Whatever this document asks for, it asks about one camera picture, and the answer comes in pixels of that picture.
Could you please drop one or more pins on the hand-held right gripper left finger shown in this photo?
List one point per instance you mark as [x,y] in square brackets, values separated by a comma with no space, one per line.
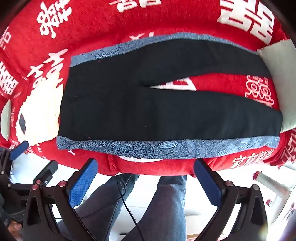
[82,185]

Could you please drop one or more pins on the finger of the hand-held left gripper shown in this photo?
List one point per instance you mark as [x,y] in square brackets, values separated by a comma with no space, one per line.
[19,149]
[47,170]

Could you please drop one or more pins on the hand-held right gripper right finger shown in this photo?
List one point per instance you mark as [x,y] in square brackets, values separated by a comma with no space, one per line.
[208,183]

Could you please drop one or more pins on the black pants with blue trim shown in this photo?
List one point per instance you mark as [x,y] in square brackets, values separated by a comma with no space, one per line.
[115,111]

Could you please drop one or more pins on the person's left hand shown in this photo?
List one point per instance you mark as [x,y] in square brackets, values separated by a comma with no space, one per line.
[15,228]

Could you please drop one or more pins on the pale grey rounded object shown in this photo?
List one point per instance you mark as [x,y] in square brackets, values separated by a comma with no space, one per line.
[5,120]

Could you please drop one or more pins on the person's right leg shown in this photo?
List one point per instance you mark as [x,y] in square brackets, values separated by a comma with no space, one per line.
[164,208]

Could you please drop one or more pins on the white metal stand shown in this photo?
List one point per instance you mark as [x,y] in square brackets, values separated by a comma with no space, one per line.
[275,185]

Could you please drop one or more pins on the white pillow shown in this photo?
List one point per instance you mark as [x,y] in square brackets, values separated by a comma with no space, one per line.
[281,69]

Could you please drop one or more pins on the red printed blanket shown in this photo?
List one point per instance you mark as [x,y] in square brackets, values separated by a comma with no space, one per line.
[161,19]

